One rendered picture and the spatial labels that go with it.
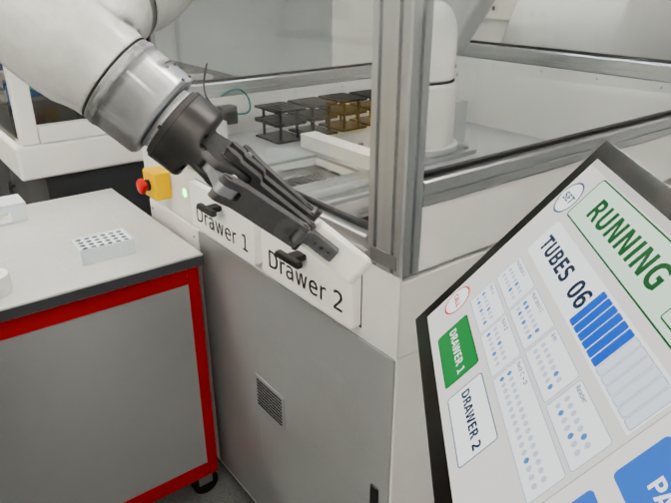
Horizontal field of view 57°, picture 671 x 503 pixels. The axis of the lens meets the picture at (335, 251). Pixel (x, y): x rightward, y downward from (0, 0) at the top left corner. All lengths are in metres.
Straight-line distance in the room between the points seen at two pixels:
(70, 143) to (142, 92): 1.51
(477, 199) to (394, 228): 0.16
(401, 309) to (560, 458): 0.54
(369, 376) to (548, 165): 0.48
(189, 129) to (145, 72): 0.06
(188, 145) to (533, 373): 0.36
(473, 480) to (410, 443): 0.63
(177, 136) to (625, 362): 0.40
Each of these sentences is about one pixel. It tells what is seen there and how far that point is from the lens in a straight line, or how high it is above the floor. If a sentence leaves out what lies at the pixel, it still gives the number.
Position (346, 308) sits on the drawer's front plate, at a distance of 1.05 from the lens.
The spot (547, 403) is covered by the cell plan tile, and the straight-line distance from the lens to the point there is 0.53.
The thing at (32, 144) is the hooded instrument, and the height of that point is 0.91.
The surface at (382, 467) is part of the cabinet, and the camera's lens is 1.18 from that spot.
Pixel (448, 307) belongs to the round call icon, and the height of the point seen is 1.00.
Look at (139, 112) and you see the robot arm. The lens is 0.57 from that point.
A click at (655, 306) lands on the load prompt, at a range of 0.52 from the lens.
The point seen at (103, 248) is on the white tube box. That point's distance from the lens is 1.52.
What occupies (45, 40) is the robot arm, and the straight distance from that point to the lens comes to 0.58.
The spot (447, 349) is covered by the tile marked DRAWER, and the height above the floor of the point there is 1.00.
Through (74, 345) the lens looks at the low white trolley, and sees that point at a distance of 1.50.
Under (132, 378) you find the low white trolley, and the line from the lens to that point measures 1.59.
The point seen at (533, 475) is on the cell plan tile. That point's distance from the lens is 0.50.
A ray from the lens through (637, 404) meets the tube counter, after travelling 0.47.
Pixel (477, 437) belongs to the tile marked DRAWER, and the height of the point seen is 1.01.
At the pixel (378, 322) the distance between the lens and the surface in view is 1.02.
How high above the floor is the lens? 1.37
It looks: 24 degrees down
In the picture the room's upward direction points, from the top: straight up
